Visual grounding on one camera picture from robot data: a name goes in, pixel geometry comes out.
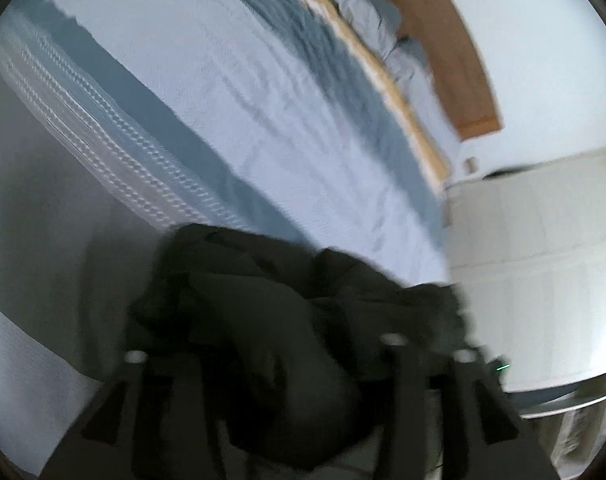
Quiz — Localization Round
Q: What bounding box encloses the low white cabinet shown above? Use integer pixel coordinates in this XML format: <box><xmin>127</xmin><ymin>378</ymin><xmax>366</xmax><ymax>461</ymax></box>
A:
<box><xmin>445</xmin><ymin>144</ymin><xmax>606</xmax><ymax>397</ymax></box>

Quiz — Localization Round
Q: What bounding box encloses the bed with striped duvet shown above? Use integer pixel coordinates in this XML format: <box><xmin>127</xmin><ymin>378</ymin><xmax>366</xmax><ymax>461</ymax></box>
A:
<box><xmin>0</xmin><ymin>0</ymin><xmax>464</xmax><ymax>386</ymax></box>

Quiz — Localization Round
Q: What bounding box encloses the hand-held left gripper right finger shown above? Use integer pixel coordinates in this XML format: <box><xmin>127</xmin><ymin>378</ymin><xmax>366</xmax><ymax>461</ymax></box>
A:
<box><xmin>382</xmin><ymin>335</ymin><xmax>560</xmax><ymax>480</ymax></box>

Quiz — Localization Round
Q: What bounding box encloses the wooden headboard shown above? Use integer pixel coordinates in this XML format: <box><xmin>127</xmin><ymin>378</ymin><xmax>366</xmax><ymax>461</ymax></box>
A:
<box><xmin>343</xmin><ymin>0</ymin><xmax>502</xmax><ymax>142</ymax></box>

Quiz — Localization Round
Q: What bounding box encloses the blue grey pillow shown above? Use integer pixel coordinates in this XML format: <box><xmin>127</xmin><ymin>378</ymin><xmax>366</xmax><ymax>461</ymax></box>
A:
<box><xmin>330</xmin><ymin>0</ymin><xmax>404</xmax><ymax>57</ymax></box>
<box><xmin>387</xmin><ymin>37</ymin><xmax>464</xmax><ymax>162</ymax></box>

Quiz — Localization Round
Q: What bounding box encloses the black puffer coat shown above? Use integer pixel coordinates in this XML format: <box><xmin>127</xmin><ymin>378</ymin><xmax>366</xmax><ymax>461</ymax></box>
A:
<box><xmin>128</xmin><ymin>224</ymin><xmax>476</xmax><ymax>472</ymax></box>

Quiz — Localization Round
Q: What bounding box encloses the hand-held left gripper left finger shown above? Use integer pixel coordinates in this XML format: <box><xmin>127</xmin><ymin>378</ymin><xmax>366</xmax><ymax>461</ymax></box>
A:
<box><xmin>38</xmin><ymin>351</ymin><xmax>230</xmax><ymax>480</ymax></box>

